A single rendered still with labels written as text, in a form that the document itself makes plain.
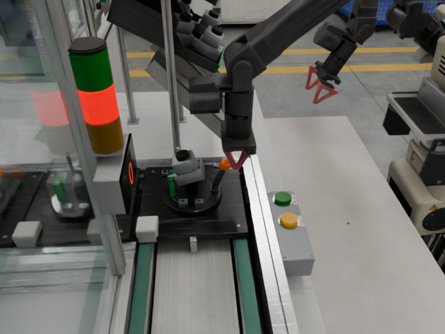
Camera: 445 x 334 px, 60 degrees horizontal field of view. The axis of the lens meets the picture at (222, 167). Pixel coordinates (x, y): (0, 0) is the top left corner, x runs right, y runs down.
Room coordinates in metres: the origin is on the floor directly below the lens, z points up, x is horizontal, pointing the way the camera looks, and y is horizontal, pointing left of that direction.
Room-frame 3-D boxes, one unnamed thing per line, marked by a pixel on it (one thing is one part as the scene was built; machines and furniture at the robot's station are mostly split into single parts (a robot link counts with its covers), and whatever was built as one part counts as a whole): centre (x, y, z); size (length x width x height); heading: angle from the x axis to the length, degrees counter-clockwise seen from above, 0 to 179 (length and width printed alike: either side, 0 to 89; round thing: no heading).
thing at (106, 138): (0.48, 0.17, 1.28); 0.05 x 0.05 x 0.05
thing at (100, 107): (0.48, 0.17, 1.33); 0.05 x 0.05 x 0.05
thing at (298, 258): (0.61, -0.15, 0.93); 0.21 x 0.07 x 0.06; 4
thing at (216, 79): (0.67, 0.01, 1.26); 0.11 x 0.09 x 0.12; 95
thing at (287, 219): (0.61, -0.15, 0.96); 0.04 x 0.04 x 0.02
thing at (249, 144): (0.68, -0.03, 1.17); 0.10 x 0.07 x 0.07; 5
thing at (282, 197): (0.68, -0.15, 0.96); 0.04 x 0.04 x 0.02
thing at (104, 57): (0.48, 0.17, 1.38); 0.05 x 0.05 x 0.05
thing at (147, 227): (0.57, 0.16, 0.97); 0.05 x 0.05 x 0.04; 4
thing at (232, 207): (0.67, 0.07, 0.96); 0.24 x 0.24 x 0.02; 4
